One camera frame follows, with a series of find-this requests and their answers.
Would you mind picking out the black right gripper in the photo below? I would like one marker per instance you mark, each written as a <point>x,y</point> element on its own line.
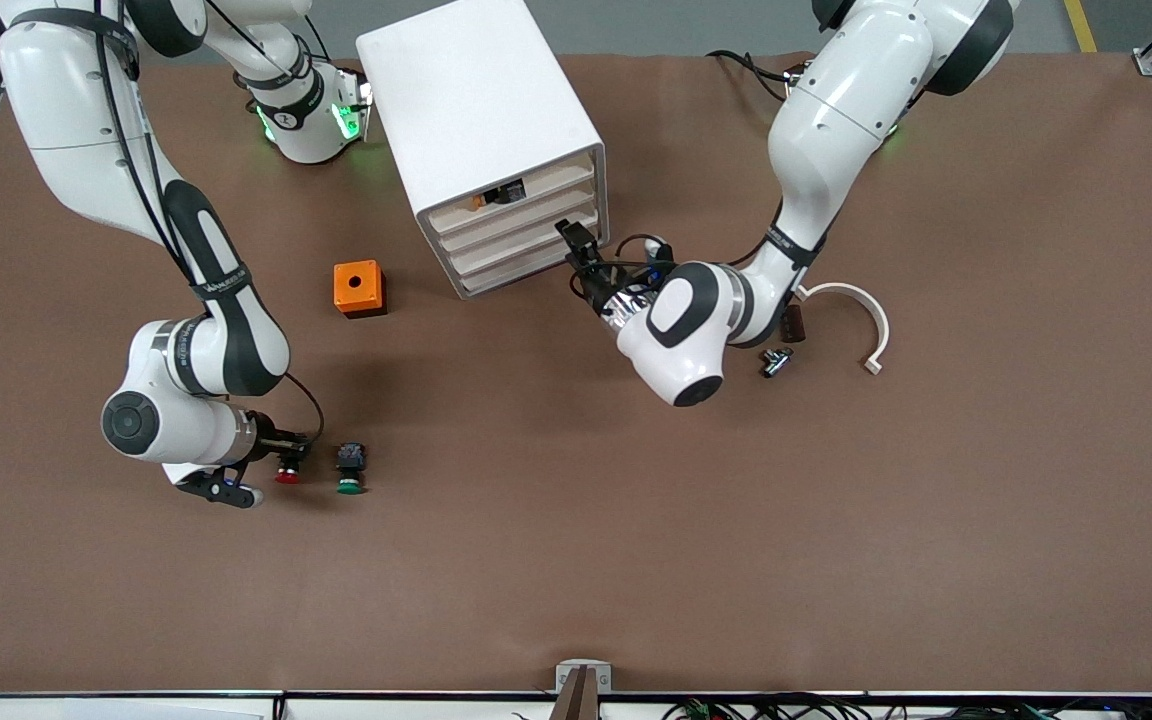
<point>271,440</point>

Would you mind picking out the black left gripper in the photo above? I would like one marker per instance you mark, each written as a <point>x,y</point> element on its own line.
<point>597,285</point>

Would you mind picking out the red mushroom push button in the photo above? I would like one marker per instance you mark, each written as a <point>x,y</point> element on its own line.
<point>287,474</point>

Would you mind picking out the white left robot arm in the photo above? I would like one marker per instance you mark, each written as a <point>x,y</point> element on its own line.
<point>836,120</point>

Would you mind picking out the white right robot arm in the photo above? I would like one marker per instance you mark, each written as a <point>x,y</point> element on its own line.
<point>66,100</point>

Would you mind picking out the green mushroom push button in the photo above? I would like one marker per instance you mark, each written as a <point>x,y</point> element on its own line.
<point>351,470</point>

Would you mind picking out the small black orange part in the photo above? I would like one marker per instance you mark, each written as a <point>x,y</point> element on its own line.
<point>504,194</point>

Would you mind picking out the brown cylinder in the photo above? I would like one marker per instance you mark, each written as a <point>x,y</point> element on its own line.
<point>794,325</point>

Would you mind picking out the chrome angle valve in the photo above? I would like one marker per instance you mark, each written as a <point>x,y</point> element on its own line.
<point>776,362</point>

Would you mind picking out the white ledge with black rim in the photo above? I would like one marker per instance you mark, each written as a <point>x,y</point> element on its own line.
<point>386,708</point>

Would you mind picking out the brown table mat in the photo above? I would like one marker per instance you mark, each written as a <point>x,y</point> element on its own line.
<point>576,550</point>

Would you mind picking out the orange button enclosure box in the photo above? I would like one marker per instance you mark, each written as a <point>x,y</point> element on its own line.
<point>356,285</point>

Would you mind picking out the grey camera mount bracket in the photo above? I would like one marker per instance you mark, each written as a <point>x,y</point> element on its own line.
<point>583,680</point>

